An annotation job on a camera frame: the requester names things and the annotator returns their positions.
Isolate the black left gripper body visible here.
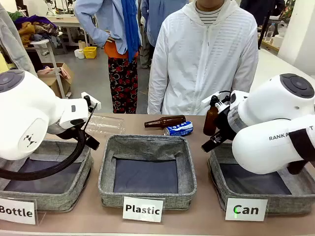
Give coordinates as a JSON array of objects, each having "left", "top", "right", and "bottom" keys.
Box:
[{"left": 48, "top": 122, "right": 87, "bottom": 141}]

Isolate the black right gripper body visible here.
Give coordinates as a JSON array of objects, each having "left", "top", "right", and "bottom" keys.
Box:
[{"left": 215, "top": 107, "right": 237, "bottom": 144}]

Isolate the blue crushed drink can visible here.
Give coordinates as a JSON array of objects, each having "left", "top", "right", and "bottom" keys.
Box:
[{"left": 163, "top": 120, "right": 194, "bottom": 137}]

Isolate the grey fabric basket Plastic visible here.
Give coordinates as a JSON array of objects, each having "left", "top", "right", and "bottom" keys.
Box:
[{"left": 97, "top": 134, "right": 198, "bottom": 211}]

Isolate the grey fabric basket Bottle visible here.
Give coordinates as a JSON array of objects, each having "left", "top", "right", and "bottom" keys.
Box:
[{"left": 0, "top": 138, "right": 95, "bottom": 213}]

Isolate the white Can label sign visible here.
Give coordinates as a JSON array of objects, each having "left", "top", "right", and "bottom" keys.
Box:
[{"left": 224, "top": 198, "right": 269, "bottom": 222}]

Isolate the grey fabric basket Can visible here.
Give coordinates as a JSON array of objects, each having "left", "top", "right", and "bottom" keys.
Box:
[{"left": 208, "top": 142, "right": 315, "bottom": 215}]

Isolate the brown stubby glass bottle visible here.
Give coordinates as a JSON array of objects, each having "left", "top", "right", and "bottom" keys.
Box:
[{"left": 203, "top": 104, "right": 220, "bottom": 137}]

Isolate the clear plastic packaging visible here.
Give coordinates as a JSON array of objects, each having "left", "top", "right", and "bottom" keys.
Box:
[{"left": 84, "top": 114, "right": 126, "bottom": 136}]

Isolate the brown long-neck glass bottle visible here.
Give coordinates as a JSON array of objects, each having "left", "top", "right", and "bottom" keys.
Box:
[{"left": 144, "top": 115, "right": 187, "bottom": 129}]

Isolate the brown cardboard box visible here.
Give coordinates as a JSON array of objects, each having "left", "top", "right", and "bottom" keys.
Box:
[{"left": 36, "top": 62, "right": 75, "bottom": 99}]

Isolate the white metal stand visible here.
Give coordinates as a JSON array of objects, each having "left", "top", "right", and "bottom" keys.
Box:
[{"left": 31, "top": 40, "right": 72, "bottom": 99}]

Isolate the person in white jacket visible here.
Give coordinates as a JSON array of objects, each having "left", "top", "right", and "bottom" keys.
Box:
[{"left": 147, "top": 0, "right": 260, "bottom": 117}]

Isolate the person in floral trousers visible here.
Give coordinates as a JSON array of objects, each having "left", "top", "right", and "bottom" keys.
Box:
[{"left": 74, "top": 0, "right": 143, "bottom": 115}]

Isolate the white Plastic label sign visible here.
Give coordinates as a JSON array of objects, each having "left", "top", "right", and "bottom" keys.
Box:
[{"left": 122, "top": 196, "right": 164, "bottom": 223}]

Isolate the yellow plastic crate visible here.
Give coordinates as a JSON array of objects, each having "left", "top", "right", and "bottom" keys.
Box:
[{"left": 83, "top": 46, "right": 97, "bottom": 60}]

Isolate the white Bottle label sign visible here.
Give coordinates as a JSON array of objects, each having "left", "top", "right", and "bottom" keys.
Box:
[{"left": 0, "top": 197, "right": 38, "bottom": 225}]

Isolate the clear water bottle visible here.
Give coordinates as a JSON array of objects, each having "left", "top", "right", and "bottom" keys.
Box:
[{"left": 266, "top": 23, "right": 276, "bottom": 43}]

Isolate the grey hanging garment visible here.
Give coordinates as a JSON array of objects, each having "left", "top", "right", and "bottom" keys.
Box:
[{"left": 0, "top": 1, "right": 38, "bottom": 77}]

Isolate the pile of coloured clothes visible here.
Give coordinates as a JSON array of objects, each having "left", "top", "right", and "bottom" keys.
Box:
[{"left": 13, "top": 15, "right": 63, "bottom": 48}]

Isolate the white background table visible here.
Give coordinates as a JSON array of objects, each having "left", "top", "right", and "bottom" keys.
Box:
[{"left": 48, "top": 15, "right": 86, "bottom": 47}]

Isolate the person in grey-blue jacket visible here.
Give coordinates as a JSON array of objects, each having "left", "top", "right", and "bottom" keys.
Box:
[{"left": 139, "top": 0, "right": 190, "bottom": 70}]

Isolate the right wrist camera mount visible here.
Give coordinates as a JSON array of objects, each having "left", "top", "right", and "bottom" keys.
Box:
[{"left": 201, "top": 90, "right": 232, "bottom": 115}]

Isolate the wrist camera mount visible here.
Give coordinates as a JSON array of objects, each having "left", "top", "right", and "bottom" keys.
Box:
[
  {"left": 201, "top": 90, "right": 232, "bottom": 115},
  {"left": 81, "top": 91, "right": 102, "bottom": 112}
]

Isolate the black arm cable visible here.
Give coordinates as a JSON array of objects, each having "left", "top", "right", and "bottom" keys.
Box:
[{"left": 0, "top": 127, "right": 87, "bottom": 181}]

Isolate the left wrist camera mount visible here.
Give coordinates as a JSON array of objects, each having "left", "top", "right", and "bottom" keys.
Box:
[{"left": 81, "top": 91, "right": 102, "bottom": 112}]

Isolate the black strap on arm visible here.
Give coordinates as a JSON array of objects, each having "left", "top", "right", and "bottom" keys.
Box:
[{"left": 287, "top": 127, "right": 315, "bottom": 176}]

